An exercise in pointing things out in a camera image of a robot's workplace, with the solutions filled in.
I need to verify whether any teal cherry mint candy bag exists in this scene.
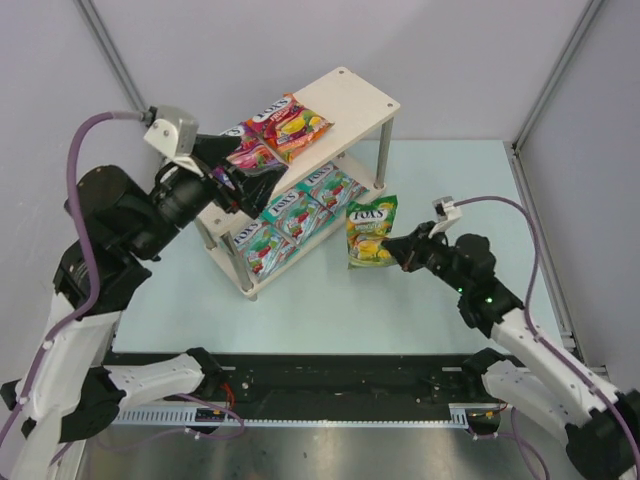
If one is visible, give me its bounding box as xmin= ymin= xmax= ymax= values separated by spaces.
xmin=262 ymin=188 xmax=334 ymax=246

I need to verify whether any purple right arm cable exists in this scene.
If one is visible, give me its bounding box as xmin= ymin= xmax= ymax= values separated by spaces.
xmin=449 ymin=195 xmax=636 ymax=480

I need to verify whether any purple Fox's berries candy bag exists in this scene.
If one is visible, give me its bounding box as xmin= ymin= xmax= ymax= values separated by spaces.
xmin=219 ymin=122 xmax=281 ymax=169

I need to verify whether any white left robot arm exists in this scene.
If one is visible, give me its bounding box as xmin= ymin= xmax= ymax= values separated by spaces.
xmin=1 ymin=128 xmax=286 ymax=479

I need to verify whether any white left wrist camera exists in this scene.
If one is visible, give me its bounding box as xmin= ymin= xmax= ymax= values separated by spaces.
xmin=143 ymin=105 xmax=204 ymax=177

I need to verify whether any teal candy bag back side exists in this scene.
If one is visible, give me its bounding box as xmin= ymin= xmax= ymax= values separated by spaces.
xmin=297 ymin=162 xmax=368 ymax=213

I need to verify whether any light wooden two-tier shelf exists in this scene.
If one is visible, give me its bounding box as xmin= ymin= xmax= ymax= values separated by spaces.
xmin=192 ymin=66 xmax=402 ymax=302

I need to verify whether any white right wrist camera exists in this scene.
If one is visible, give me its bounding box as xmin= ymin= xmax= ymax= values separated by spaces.
xmin=429 ymin=196 xmax=462 ymax=238

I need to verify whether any green Fox's spring tea bag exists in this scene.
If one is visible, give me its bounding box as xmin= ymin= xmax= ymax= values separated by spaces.
xmin=346 ymin=195 xmax=398 ymax=269

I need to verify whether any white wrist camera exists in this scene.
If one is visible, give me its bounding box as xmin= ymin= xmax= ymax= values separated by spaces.
xmin=143 ymin=105 xmax=204 ymax=177
xmin=429 ymin=196 xmax=462 ymax=238

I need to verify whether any orange Fox's fruits candy bag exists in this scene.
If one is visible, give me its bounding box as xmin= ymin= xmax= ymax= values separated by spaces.
xmin=246 ymin=93 xmax=334 ymax=163

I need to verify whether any teal Fox's mint candy bag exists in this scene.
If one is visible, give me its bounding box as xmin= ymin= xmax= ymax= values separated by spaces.
xmin=233 ymin=217 xmax=298 ymax=282

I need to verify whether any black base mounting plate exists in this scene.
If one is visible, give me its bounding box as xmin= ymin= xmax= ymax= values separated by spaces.
xmin=163 ymin=352 xmax=501 ymax=422

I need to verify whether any white slotted cable duct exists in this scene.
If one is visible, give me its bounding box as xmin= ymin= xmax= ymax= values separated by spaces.
xmin=113 ymin=403 xmax=486 ymax=429

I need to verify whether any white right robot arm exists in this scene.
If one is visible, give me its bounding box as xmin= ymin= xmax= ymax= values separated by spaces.
xmin=382 ymin=222 xmax=639 ymax=479

